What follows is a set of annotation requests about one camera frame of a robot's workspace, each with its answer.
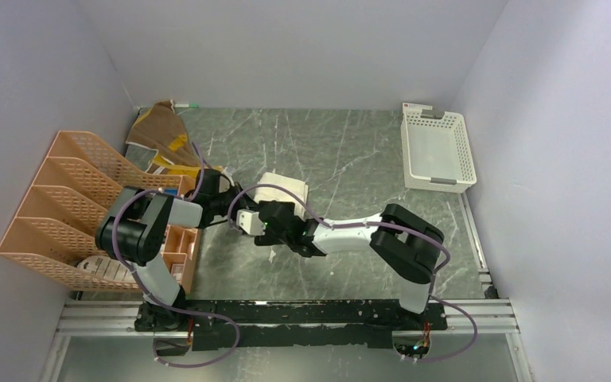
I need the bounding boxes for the aluminium frame rails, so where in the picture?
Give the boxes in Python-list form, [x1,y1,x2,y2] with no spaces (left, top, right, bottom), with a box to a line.
[45,190,530,381]

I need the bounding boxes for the brown yellow cloth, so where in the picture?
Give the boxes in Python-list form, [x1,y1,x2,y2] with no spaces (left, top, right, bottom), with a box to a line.
[126,99,200,178]

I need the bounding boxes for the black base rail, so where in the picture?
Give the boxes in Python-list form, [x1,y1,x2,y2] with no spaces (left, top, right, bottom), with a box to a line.
[134,299,447,351]

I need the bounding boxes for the green tipped marker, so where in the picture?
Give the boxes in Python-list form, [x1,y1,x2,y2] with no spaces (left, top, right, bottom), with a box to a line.
[173,103,199,109]

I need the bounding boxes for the orange compartment tray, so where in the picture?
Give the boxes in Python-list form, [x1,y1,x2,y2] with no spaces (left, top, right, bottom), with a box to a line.
[155,175,202,294]

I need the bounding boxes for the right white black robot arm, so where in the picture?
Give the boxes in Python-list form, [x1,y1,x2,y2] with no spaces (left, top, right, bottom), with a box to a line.
[236,201,449,329]

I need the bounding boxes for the orange file organizer rack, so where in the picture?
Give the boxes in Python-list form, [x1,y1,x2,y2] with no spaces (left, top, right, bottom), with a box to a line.
[0,131,194,293]

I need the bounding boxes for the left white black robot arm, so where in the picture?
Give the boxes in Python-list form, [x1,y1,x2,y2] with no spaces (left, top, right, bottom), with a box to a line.
[95,169,257,332]

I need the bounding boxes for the white patterned pouch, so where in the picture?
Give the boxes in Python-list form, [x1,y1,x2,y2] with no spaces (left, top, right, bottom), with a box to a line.
[76,255,134,283]

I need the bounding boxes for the white towel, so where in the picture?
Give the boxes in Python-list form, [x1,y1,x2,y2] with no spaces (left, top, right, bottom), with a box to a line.
[252,172,309,220]

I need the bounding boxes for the white plastic basket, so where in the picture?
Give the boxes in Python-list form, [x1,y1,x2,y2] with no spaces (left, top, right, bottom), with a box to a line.
[400,103,477,194]

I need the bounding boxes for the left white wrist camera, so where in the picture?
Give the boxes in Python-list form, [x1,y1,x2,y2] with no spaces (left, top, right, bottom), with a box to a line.
[235,209,266,236]

